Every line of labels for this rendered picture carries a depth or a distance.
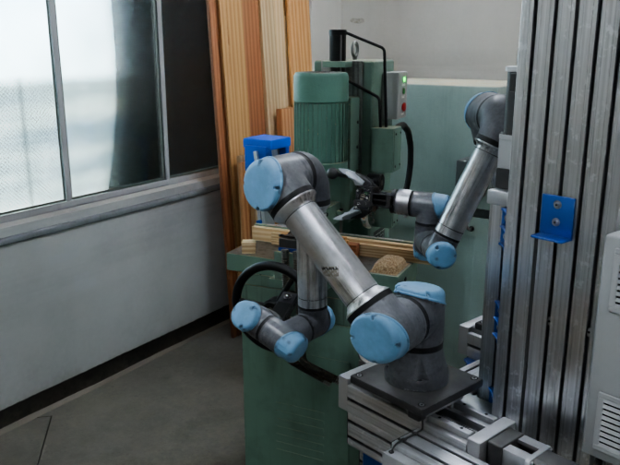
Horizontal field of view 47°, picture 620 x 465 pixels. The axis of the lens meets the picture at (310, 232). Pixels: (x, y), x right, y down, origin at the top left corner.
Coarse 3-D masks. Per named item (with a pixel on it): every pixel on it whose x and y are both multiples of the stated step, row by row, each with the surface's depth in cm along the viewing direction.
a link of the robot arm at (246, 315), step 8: (240, 304) 175; (248, 304) 174; (256, 304) 176; (232, 312) 175; (240, 312) 174; (248, 312) 173; (256, 312) 173; (264, 312) 176; (232, 320) 174; (240, 320) 174; (248, 320) 173; (256, 320) 173; (240, 328) 174; (248, 328) 173; (256, 328) 173
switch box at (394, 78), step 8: (392, 72) 245; (400, 72) 247; (392, 80) 246; (400, 80) 247; (392, 88) 246; (400, 88) 247; (392, 96) 247; (400, 96) 248; (392, 104) 248; (400, 104) 249; (384, 112) 250; (392, 112) 248; (400, 112) 250
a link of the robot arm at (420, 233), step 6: (420, 228) 202; (426, 228) 201; (432, 228) 201; (414, 234) 205; (420, 234) 202; (426, 234) 198; (414, 240) 205; (420, 240) 199; (414, 246) 205; (420, 246) 198; (414, 252) 205; (420, 252) 204; (420, 258) 204
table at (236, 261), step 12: (228, 252) 240; (240, 252) 240; (264, 252) 240; (228, 264) 240; (240, 264) 238; (252, 264) 236; (372, 264) 227; (372, 276) 218; (384, 276) 216; (396, 276) 215; (408, 276) 225
